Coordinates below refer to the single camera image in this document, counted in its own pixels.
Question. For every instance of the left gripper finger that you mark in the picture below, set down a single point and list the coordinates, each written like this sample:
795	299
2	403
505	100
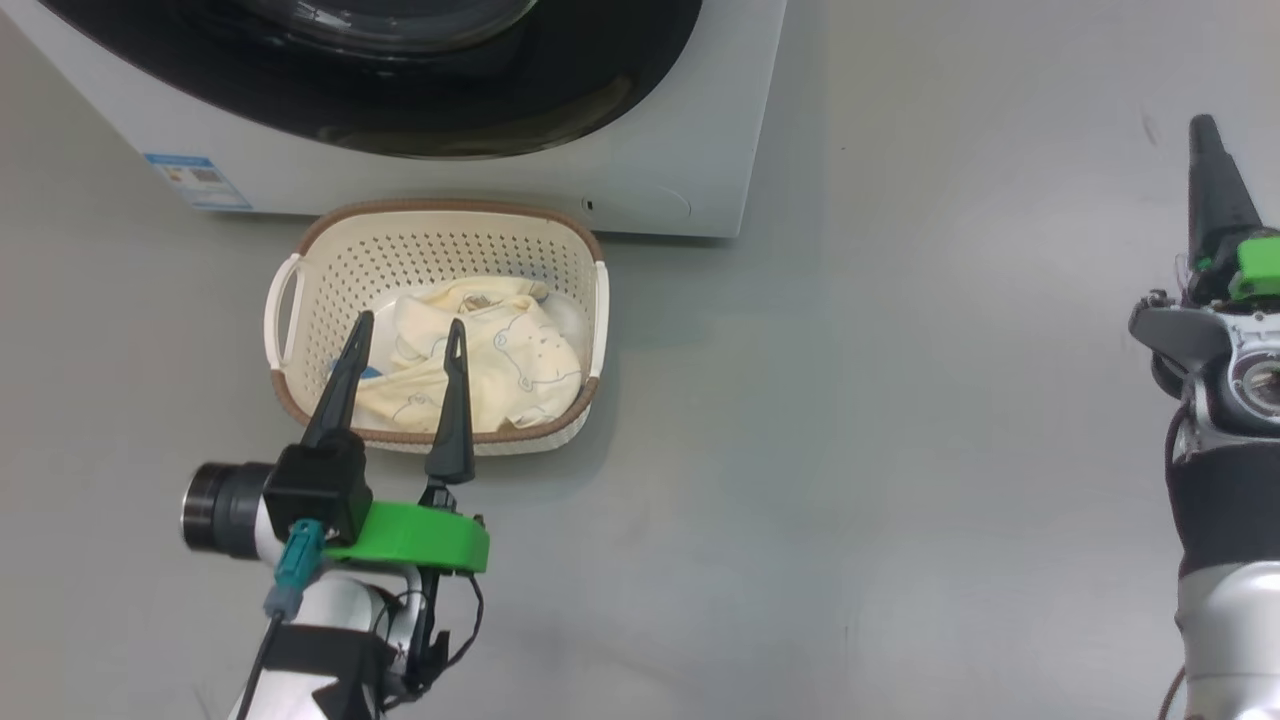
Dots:
455	420
345	390

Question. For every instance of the white front-load washing machine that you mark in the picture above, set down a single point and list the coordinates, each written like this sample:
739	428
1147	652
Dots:
690	120

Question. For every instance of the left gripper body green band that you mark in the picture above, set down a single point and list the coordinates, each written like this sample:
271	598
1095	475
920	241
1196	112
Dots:
420	535

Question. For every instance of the left wrist black cylinder motor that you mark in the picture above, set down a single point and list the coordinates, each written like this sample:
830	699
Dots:
225	508

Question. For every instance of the black glass washing machine door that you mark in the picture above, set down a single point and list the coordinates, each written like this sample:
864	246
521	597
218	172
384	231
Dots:
560	80

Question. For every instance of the cream perforated laundry basket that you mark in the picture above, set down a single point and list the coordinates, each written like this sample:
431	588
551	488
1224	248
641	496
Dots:
440	240

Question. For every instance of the blue energy label sticker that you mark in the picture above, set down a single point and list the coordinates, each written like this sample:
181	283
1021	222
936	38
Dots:
200	182

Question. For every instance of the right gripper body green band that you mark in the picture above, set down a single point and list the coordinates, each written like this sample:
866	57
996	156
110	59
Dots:
1260	275

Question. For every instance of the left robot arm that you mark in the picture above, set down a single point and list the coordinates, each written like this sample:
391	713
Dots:
330	610

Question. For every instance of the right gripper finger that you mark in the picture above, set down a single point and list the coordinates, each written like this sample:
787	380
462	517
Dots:
1215	200

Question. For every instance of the cream baby garment blue trim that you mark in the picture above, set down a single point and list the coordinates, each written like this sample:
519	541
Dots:
520	370

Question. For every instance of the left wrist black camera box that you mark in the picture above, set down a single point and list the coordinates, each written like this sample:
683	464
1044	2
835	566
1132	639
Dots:
315	485

